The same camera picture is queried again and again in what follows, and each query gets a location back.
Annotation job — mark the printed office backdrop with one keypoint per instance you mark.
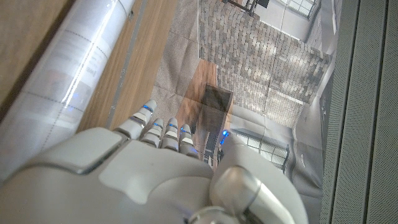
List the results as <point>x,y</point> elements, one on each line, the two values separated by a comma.
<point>264,62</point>

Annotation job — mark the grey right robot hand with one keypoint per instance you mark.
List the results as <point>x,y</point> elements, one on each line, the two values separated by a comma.
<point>140,180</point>

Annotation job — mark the grey marker, orange cap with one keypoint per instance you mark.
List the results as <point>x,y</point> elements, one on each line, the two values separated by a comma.
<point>62,77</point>

